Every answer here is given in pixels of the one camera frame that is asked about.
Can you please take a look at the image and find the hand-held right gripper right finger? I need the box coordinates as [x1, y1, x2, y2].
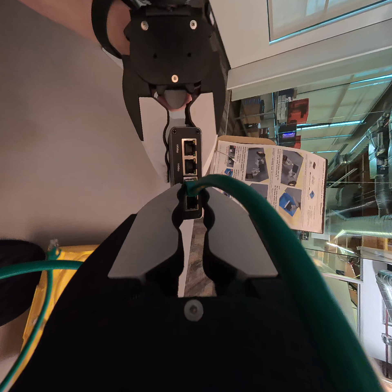
[202, 187, 279, 278]

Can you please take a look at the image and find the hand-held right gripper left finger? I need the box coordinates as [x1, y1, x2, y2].
[107, 183, 185, 280]

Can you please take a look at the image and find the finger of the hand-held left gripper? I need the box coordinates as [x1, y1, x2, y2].
[138, 96, 172, 184]
[185, 91, 218, 176]

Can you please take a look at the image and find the black ethernet switch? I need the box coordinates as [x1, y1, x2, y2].
[168, 126, 204, 220]

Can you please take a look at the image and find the green ethernet cable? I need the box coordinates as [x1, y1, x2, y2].
[0, 174, 383, 392]

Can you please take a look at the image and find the yellow plastic bin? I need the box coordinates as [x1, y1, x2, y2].
[0, 243, 103, 392]

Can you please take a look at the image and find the person's left hand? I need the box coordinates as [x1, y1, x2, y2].
[20, 0, 132, 54]

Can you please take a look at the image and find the instruction sheet on wooden board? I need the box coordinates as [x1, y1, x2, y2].
[211, 135, 328, 235]

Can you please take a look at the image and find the red box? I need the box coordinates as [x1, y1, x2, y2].
[288, 98, 310, 124]

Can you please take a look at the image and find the round silver air duct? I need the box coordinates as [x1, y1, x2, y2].
[375, 269, 392, 337]

